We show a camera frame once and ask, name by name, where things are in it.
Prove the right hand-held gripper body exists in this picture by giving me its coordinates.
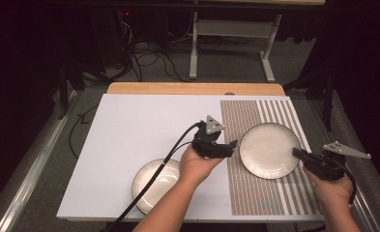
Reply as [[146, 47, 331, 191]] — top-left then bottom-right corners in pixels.
[[302, 140, 372, 182]]

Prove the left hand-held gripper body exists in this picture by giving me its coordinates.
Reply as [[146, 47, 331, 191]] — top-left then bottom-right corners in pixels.
[[191, 114, 234, 160]]

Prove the white plate with dark rim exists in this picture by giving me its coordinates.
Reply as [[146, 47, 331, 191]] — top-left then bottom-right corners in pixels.
[[239, 122, 303, 181], [131, 158, 183, 217]]

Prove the person's left hand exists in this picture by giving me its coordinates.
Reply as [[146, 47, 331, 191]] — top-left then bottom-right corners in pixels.
[[178, 143, 225, 189]]

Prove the person's right hand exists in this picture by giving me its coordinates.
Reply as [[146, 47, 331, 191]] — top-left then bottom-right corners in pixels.
[[302, 165, 355, 214]]

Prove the striped brown and white placemat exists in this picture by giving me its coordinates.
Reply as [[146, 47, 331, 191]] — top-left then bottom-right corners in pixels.
[[219, 99, 324, 217]]

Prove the wooden table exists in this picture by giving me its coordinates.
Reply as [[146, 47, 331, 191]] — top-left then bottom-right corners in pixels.
[[106, 81, 286, 97]]

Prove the black metal stand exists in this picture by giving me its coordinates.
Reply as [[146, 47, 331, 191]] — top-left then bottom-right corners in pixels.
[[282, 69, 336, 132], [56, 61, 87, 121]]

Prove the white board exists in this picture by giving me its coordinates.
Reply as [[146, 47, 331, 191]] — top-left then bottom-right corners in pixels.
[[55, 93, 326, 224]]

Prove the white-framed desk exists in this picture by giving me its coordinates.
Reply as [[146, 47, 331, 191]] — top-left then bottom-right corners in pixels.
[[189, 0, 327, 83]]

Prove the black device with red light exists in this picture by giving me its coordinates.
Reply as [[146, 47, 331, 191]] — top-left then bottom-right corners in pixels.
[[90, 8, 137, 69]]

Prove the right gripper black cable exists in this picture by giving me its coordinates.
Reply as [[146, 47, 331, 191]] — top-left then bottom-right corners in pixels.
[[334, 158, 358, 206]]

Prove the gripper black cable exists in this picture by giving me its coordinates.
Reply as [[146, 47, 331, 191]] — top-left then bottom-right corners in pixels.
[[334, 158, 358, 206], [102, 121, 205, 232]]

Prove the aluminium floor rail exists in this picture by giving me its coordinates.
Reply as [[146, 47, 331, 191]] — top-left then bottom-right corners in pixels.
[[0, 90, 82, 232], [307, 100, 380, 232]]

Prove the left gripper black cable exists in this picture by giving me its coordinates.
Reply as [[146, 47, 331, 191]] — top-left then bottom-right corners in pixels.
[[102, 121, 205, 232]]

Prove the bundle of floor cables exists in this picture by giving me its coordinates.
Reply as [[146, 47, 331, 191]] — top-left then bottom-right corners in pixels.
[[80, 38, 191, 83]]

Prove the black floor cable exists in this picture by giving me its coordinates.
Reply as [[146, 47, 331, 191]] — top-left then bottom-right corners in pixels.
[[69, 103, 100, 160]]

